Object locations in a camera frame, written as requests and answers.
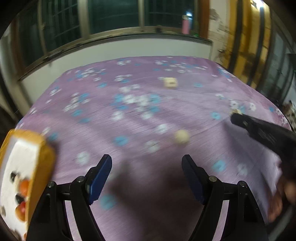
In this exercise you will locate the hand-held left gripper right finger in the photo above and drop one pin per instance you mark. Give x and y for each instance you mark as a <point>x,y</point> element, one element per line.
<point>195,184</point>

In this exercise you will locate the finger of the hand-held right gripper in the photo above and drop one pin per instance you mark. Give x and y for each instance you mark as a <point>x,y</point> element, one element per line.
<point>249,126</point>

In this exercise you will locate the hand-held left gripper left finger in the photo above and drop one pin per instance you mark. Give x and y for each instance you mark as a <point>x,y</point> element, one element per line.
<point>98,183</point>

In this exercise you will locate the angular beige chunk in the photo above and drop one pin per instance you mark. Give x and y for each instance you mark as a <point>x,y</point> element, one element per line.
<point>236,111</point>

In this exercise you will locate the white tray with yellow rim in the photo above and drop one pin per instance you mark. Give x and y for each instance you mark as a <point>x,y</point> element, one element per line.
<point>34,162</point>

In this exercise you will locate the large orange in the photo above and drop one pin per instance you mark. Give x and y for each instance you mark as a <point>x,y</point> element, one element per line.
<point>24,185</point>

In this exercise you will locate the small dark fruit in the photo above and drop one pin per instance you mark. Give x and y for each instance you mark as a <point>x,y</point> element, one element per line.
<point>19,198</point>

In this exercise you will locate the medium orange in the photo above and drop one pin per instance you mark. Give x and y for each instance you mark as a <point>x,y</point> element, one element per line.
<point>19,214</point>

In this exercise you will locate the dark purple plum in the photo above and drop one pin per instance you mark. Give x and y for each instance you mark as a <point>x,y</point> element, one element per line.
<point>13,176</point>

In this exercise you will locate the person's right hand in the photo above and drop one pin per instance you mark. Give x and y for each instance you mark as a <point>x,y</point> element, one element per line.
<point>281,199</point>

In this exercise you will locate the round beige piece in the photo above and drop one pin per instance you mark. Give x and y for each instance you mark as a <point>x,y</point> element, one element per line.
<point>182,138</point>

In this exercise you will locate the purple floral tablecloth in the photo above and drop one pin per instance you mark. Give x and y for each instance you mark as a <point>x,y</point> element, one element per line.
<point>138,111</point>

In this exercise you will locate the yellow striped curtain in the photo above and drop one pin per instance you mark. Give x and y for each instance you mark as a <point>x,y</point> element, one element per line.
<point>249,39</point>

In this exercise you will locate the beige block with hole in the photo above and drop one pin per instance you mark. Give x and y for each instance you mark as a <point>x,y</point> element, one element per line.
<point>170,83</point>

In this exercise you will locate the pink water bottle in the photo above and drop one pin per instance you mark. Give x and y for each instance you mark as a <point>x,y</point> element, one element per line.
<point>185,24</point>

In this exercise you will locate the barred window with frame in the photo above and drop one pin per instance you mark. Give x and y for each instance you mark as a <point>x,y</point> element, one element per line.
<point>111,16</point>

